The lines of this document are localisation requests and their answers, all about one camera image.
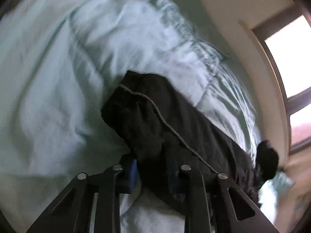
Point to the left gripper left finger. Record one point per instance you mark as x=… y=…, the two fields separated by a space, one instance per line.
x=90 y=203

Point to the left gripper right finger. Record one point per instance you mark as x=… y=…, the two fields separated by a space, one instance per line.
x=225 y=201

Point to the black hooded jacket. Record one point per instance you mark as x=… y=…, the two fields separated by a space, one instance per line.
x=164 y=131

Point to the light teal duvet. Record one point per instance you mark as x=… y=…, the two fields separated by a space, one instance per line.
x=62 y=59

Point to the grey framed window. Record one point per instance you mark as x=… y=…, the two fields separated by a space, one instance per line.
x=285 y=38

